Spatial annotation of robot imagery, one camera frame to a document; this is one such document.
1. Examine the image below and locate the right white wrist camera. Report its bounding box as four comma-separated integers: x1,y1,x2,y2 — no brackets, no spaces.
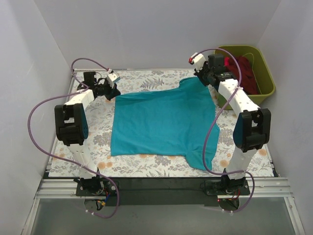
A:
188,53,206,72

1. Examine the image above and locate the dark red garment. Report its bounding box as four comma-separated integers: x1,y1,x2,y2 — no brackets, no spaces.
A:
224,56,259,95

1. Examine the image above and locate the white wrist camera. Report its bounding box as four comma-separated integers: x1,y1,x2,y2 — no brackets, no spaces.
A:
106,72,120,88
188,53,206,72

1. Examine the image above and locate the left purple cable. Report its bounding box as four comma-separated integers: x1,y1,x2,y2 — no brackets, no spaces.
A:
27,57,121,218

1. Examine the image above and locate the green plastic bin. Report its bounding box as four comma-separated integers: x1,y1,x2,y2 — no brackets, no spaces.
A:
215,45,275,105

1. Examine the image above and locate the teal t shirt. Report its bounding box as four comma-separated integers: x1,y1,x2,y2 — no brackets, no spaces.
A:
111,77,220,170

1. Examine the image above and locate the aluminium frame rail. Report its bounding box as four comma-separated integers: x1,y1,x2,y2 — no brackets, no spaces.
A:
36,177,293,199

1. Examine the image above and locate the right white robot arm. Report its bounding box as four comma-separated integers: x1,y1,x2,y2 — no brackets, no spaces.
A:
189,53,271,195

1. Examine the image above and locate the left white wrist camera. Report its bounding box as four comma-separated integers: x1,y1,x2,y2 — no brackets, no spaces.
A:
106,72,120,88

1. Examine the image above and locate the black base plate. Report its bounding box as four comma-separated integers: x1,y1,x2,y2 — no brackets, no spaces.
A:
74,176,252,207

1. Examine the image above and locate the purple cable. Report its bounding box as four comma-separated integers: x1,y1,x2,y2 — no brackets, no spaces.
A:
27,57,121,218
189,47,255,214

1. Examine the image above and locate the floral table mat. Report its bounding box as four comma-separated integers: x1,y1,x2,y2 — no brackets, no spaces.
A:
47,70,274,178

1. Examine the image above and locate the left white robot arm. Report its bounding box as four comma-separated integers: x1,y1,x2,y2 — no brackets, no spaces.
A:
54,69,121,179

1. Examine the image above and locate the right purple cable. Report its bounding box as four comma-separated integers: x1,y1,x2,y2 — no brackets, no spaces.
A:
189,47,255,214

